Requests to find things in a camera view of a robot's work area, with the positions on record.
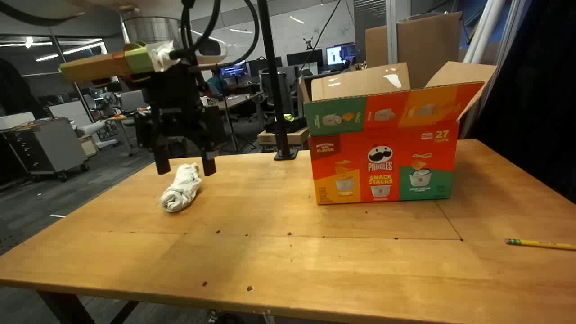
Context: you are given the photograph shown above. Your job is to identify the lit computer monitor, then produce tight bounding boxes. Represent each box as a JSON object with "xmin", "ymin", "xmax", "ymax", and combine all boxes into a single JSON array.
[{"xmin": 322, "ymin": 44, "xmax": 360, "ymax": 69}]

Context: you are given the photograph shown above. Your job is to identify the yellow pencil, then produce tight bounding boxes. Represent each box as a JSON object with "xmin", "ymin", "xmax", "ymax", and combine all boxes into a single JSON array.
[{"xmin": 504, "ymin": 238, "xmax": 576, "ymax": 252}]

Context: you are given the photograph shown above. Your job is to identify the grey wheeled cabinet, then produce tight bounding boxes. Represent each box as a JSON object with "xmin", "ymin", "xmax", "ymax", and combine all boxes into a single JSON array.
[{"xmin": 2, "ymin": 117, "xmax": 90, "ymax": 180}]

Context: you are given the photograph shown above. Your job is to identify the tan wrist camera mount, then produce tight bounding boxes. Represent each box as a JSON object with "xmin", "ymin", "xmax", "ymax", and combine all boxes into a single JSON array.
[{"xmin": 58, "ymin": 40, "xmax": 227, "ymax": 87}]

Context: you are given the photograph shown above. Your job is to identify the black cap with yellow logo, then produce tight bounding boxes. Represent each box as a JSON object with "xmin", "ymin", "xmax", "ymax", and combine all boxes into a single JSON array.
[{"xmin": 265, "ymin": 112, "xmax": 310, "ymax": 135}]

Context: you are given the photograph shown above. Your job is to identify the white cloth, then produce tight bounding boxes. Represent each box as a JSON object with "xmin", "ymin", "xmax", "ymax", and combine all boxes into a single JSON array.
[{"xmin": 158, "ymin": 162, "xmax": 205, "ymax": 216}]

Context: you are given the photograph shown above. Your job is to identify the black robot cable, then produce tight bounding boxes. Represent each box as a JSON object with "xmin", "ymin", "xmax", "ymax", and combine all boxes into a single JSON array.
[{"xmin": 180, "ymin": 0, "xmax": 261, "ymax": 69}]

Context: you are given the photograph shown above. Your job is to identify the small brown cardboard box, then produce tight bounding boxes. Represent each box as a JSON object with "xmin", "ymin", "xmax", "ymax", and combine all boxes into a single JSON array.
[{"xmin": 256, "ymin": 126, "xmax": 311, "ymax": 150}]

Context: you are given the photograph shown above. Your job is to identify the large brown cardboard box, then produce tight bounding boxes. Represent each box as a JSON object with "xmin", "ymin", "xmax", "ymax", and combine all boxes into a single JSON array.
[{"xmin": 364, "ymin": 11, "xmax": 464, "ymax": 89}]

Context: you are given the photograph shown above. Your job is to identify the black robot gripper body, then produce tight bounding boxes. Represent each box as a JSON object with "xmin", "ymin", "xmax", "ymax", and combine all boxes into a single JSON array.
[{"xmin": 142, "ymin": 62, "xmax": 212, "ymax": 155}]

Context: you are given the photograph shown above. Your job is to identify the orange Pringles cardboard box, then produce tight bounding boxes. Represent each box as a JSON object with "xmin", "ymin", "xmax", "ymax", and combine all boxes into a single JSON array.
[{"xmin": 297, "ymin": 60, "xmax": 499, "ymax": 207}]

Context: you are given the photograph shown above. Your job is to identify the white leaning pipes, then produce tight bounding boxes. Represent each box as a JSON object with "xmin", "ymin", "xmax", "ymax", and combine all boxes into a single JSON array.
[{"xmin": 463, "ymin": 0, "xmax": 518, "ymax": 67}]

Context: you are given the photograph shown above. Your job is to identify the black vertical pole with base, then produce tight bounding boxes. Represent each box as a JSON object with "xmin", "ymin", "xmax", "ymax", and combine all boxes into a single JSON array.
[{"xmin": 256, "ymin": 0, "xmax": 301, "ymax": 162}]

